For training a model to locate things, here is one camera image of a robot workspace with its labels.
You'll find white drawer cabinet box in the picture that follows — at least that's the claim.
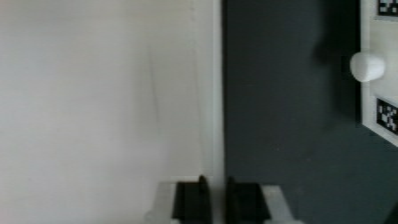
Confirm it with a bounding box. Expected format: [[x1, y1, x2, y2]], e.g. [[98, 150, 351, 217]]
[[0, 0, 224, 224]]

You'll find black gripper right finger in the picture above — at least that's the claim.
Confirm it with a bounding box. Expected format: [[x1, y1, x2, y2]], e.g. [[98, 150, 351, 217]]
[[226, 177, 271, 224]]

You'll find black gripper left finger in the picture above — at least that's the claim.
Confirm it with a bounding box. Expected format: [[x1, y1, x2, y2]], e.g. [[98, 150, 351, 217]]
[[173, 176, 214, 224]]

